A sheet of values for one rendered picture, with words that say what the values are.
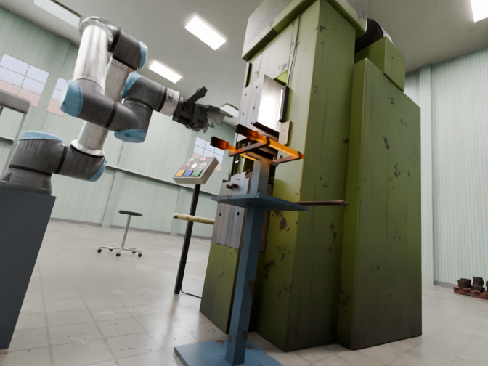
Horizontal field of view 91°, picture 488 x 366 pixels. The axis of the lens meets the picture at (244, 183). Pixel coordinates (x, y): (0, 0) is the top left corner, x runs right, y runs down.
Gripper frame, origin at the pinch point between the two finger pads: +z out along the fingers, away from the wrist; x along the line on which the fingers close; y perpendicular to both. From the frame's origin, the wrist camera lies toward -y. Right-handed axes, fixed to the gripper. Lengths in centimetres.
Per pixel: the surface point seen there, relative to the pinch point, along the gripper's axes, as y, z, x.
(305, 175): 3, 67, -14
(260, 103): -52, 52, -50
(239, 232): 42, 45, -43
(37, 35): -550, -299, -1026
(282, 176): 2, 65, -31
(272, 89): -68, 61, -50
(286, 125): -33, 63, -31
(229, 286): 74, 45, -44
